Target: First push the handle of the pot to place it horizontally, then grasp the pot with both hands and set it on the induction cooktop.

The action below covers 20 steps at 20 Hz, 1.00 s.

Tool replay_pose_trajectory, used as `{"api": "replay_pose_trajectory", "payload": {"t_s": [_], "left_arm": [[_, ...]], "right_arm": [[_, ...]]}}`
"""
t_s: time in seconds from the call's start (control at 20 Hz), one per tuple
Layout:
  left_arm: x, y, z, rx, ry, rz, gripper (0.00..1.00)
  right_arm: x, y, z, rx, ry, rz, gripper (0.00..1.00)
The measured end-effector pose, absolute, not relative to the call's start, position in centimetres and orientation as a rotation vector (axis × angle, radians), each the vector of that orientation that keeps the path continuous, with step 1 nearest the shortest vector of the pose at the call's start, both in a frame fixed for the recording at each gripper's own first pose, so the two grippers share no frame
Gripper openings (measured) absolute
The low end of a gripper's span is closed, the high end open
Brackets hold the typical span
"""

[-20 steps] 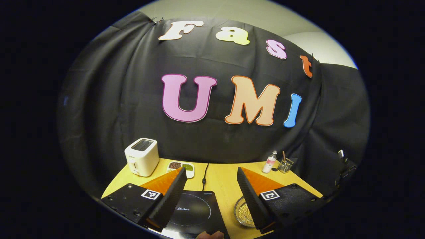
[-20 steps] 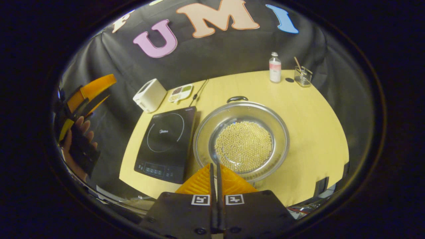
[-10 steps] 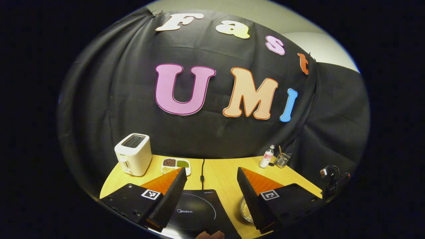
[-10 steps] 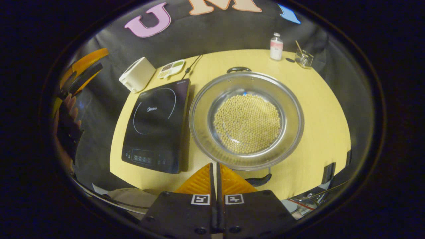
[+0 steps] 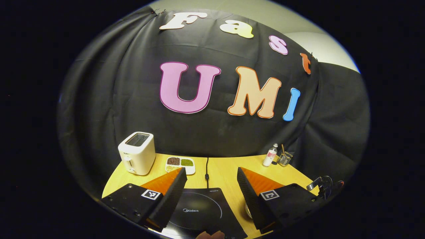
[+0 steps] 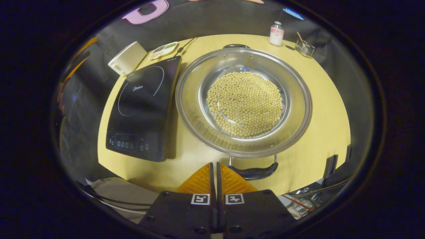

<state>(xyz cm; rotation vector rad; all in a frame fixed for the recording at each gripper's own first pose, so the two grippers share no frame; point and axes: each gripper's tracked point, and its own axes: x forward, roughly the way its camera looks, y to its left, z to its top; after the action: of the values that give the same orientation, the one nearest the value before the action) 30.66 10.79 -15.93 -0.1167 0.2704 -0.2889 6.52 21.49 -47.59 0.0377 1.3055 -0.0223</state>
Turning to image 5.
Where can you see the white toaster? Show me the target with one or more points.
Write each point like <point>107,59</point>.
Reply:
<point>137,156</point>

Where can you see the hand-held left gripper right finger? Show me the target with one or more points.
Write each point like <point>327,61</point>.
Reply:
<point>250,199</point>

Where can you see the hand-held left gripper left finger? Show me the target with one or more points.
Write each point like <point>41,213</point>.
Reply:
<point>171,199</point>

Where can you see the black induction cooktop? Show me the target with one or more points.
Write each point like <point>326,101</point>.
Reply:
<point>199,205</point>

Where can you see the clear bottle with pink label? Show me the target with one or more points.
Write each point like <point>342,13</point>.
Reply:
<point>269,156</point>

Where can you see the clear glass holder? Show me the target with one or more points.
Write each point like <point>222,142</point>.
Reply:
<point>285,160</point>

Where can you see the wooden stick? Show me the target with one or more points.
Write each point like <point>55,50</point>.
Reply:
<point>283,149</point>

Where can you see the white divided dish of beans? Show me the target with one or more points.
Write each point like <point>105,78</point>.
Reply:
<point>181,165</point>

